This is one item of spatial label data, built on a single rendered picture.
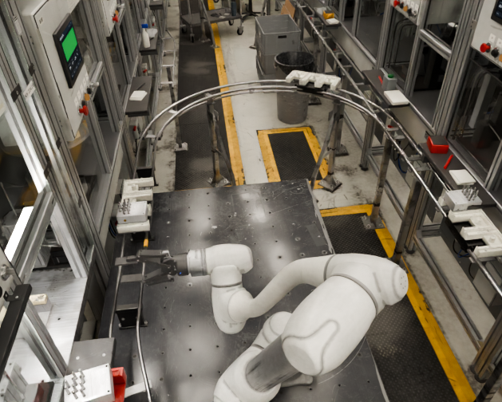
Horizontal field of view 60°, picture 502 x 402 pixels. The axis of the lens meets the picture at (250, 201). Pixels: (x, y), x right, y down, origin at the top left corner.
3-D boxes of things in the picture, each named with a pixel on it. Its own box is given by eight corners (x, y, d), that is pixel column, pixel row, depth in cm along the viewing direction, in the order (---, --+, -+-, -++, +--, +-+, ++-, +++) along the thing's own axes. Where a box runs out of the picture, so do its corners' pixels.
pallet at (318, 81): (285, 89, 317) (286, 76, 311) (292, 81, 327) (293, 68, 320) (334, 98, 305) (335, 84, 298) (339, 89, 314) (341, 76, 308)
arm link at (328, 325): (275, 385, 152) (233, 436, 139) (243, 351, 155) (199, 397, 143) (397, 312, 91) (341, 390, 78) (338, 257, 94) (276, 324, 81)
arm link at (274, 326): (315, 354, 159) (319, 318, 145) (285, 391, 149) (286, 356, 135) (280, 329, 168) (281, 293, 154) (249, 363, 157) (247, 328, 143)
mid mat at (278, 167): (337, 187, 354) (337, 186, 353) (271, 193, 350) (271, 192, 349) (310, 126, 431) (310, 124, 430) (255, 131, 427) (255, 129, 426)
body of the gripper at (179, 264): (190, 263, 149) (163, 266, 148) (187, 246, 144) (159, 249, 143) (190, 280, 143) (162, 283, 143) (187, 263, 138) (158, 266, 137)
